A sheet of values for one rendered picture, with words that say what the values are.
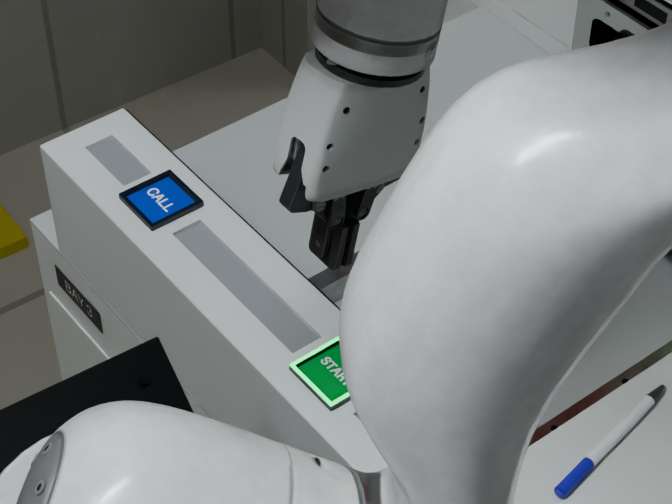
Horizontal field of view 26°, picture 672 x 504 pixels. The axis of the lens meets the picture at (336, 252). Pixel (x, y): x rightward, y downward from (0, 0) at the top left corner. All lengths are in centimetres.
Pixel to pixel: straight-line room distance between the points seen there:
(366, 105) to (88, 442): 40
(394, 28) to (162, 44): 207
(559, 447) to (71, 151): 55
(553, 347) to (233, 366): 69
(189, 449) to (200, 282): 62
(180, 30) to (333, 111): 204
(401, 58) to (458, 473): 41
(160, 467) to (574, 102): 24
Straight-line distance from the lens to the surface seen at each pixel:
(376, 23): 92
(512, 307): 54
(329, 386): 116
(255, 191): 154
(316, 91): 96
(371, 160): 100
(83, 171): 137
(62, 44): 285
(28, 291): 264
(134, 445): 64
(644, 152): 52
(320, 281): 140
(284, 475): 65
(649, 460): 114
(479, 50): 174
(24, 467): 103
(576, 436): 114
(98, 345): 153
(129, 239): 130
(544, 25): 174
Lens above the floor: 185
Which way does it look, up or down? 44 degrees down
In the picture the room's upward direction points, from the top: straight up
